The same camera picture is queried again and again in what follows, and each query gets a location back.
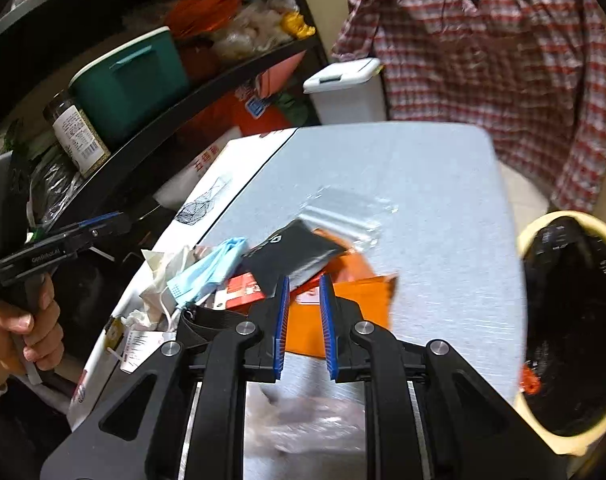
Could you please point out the white lidded bin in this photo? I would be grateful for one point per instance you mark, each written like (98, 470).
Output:
(348, 100)

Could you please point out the teal storage box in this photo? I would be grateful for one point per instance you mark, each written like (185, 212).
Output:
(133, 90)

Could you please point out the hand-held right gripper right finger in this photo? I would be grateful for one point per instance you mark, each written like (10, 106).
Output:
(328, 330)

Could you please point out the black shelving rack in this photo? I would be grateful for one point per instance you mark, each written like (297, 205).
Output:
(208, 85)

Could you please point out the red plaid shirt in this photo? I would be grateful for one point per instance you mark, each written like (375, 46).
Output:
(483, 60)

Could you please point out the black elastic band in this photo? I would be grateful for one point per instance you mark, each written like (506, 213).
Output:
(208, 316)

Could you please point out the black bin liner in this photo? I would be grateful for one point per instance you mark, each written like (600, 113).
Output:
(573, 310)

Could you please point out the yellow trash bin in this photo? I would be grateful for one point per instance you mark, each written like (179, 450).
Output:
(528, 240)

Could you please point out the orange snack packet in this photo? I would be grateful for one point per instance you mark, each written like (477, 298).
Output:
(363, 305)

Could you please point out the white paper label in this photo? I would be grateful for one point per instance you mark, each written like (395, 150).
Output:
(138, 350)

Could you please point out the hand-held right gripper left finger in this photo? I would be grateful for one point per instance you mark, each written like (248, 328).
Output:
(283, 325)

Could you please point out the orange plastic bags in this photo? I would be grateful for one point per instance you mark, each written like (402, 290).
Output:
(203, 10)

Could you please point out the black foil packet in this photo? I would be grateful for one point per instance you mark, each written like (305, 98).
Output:
(293, 250)

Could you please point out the red wrapper scrap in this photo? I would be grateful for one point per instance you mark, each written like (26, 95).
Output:
(530, 380)

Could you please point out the person's left hand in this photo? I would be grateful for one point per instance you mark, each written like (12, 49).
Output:
(13, 330)

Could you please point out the crumpled white tissue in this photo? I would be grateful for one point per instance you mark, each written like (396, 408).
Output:
(158, 270)

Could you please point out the red cardboard box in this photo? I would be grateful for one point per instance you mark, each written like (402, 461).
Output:
(243, 287)

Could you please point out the labelled glass jar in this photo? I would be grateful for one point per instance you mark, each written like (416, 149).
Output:
(78, 135)

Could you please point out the clear bag of dark food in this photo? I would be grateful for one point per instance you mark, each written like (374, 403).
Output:
(53, 190)

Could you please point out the crumpled clear plastic wrap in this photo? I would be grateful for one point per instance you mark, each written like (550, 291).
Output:
(308, 420)

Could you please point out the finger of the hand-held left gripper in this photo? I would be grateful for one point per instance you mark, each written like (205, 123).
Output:
(120, 230)
(103, 219)

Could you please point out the grey tablecloth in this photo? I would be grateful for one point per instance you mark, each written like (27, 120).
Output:
(433, 185)

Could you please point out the yellow plastic bag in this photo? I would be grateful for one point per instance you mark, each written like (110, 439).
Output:
(295, 25)

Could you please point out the clear plastic bag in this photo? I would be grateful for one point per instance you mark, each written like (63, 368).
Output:
(348, 205)

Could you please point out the blue face mask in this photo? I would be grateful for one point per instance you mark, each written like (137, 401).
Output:
(208, 270)

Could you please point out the red orange printed package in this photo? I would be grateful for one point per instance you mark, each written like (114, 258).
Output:
(253, 110)

